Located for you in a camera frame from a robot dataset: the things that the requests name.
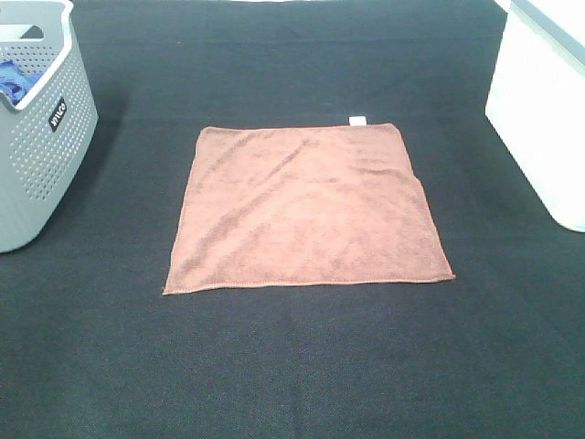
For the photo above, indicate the brown microfiber towel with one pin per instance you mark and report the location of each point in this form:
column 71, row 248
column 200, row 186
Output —
column 303, row 206

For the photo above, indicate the grey perforated laundry basket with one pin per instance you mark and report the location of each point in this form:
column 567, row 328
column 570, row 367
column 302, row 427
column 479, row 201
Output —
column 45, row 136

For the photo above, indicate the white plastic bin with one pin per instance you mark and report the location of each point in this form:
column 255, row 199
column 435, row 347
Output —
column 536, row 102

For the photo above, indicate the blue cloth in basket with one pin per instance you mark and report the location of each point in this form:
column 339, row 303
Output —
column 18, row 88

